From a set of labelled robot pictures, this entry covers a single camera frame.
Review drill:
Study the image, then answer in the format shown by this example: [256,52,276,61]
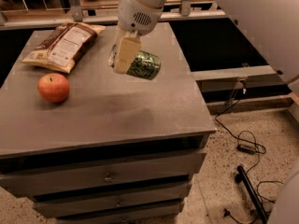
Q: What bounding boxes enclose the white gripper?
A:
[108,0,164,74]

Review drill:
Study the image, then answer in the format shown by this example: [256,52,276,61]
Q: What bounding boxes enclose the green soda can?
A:
[127,50,161,80]

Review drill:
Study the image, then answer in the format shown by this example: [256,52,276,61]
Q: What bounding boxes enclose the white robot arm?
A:
[109,0,299,96]

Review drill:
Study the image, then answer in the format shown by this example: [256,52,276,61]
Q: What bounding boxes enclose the brown chip bag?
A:
[22,21,106,74]

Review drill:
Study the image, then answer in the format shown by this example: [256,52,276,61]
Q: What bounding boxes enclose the red apple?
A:
[37,73,70,103]

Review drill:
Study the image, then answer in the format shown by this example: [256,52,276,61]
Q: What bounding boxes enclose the grey drawer cabinet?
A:
[0,23,215,224]

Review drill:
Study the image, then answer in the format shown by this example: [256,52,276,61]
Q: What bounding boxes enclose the top drawer knob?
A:
[104,172,113,183]

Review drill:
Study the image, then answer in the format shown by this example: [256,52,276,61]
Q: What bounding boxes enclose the black power adapter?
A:
[236,144,256,155]

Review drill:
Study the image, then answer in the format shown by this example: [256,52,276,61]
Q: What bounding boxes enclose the black stand leg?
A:
[235,165,268,224]

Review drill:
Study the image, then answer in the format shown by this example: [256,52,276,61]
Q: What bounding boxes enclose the metal railing frame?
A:
[0,0,226,31]

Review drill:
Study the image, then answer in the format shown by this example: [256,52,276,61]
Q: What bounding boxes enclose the black power cable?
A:
[214,100,284,224]

